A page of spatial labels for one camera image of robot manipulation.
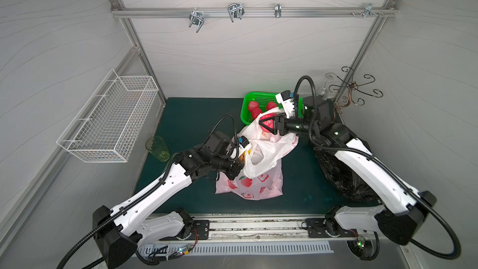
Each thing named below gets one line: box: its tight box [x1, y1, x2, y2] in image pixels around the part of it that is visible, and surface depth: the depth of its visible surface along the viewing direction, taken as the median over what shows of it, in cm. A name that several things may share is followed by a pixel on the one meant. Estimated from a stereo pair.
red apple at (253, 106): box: [248, 100, 259, 112], surface depth 113 cm
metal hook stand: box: [328, 66, 384, 119], surface depth 85 cm
